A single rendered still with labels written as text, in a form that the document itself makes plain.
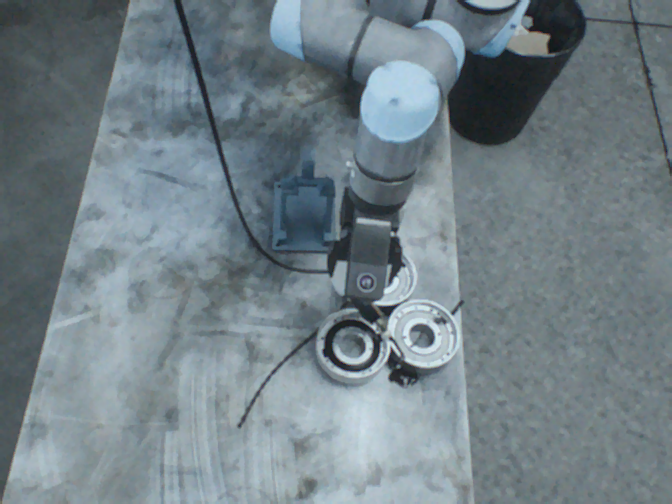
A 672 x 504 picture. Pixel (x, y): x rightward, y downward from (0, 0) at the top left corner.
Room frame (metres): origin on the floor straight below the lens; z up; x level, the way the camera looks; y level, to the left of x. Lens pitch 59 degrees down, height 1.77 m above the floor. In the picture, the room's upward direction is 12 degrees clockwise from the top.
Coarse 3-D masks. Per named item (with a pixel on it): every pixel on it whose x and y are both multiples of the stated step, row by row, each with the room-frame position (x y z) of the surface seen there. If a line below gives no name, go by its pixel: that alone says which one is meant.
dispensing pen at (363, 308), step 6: (354, 300) 0.43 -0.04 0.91; (360, 306) 0.43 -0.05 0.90; (366, 306) 0.43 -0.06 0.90; (372, 306) 0.43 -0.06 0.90; (360, 312) 0.43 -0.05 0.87; (366, 312) 0.42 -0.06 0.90; (372, 312) 0.43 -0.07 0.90; (366, 318) 0.42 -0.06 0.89; (372, 318) 0.42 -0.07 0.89; (378, 318) 0.42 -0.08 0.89; (378, 324) 0.42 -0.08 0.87; (384, 324) 0.43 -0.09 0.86; (384, 330) 0.42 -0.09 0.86; (390, 336) 0.42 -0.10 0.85
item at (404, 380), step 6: (396, 372) 0.39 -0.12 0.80; (402, 372) 0.39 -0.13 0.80; (408, 372) 0.39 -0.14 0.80; (390, 378) 0.38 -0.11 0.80; (396, 378) 0.38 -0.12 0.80; (402, 378) 0.38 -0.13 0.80; (408, 378) 0.38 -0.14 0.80; (414, 378) 0.38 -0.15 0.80; (402, 384) 0.37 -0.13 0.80; (408, 384) 0.37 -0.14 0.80
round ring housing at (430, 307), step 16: (416, 304) 0.49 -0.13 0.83; (432, 304) 0.49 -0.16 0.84; (416, 320) 0.46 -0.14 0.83; (448, 320) 0.47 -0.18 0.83; (432, 336) 0.45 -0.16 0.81; (416, 352) 0.41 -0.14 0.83; (432, 352) 0.42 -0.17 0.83; (448, 352) 0.42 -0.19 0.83; (416, 368) 0.39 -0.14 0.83; (432, 368) 0.39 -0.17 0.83
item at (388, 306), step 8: (408, 256) 0.56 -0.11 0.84; (408, 264) 0.55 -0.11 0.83; (408, 272) 0.54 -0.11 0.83; (392, 280) 0.53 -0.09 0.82; (408, 280) 0.52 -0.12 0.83; (392, 288) 0.51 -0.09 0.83; (408, 288) 0.51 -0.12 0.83; (400, 296) 0.50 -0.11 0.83; (408, 296) 0.49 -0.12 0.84; (376, 304) 0.47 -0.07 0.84; (384, 304) 0.47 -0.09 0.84; (392, 304) 0.47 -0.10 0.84; (400, 304) 0.48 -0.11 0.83; (384, 312) 0.47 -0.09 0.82
